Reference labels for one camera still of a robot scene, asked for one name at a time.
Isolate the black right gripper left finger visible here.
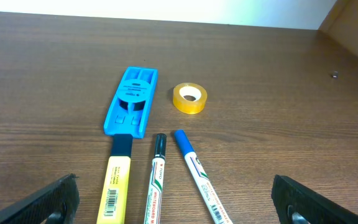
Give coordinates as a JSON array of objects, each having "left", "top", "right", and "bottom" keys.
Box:
[{"left": 0, "top": 174, "right": 80, "bottom": 224}]

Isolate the blue cap whiteboard marker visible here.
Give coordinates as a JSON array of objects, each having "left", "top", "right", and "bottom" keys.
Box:
[{"left": 174, "top": 129, "right": 233, "bottom": 224}]

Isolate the blue plastic tape dispenser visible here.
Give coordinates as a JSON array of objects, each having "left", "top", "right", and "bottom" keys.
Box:
[{"left": 103, "top": 67, "right": 158, "bottom": 139}]

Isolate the small dark screw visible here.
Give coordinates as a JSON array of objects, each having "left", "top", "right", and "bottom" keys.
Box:
[{"left": 331, "top": 71, "right": 339, "bottom": 78}]

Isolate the yellow adhesive tape roll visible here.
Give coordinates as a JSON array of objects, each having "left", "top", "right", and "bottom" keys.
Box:
[{"left": 173, "top": 83, "right": 208, "bottom": 114}]

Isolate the black cap whiteboard marker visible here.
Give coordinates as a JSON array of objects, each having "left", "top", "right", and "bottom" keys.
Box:
[{"left": 144, "top": 133, "right": 167, "bottom": 224}]

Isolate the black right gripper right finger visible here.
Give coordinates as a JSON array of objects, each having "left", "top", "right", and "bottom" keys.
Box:
[{"left": 271, "top": 175, "right": 358, "bottom": 224}]

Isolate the yellow highlighter black cap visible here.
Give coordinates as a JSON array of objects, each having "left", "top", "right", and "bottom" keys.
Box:
[{"left": 96, "top": 134, "right": 133, "bottom": 224}]

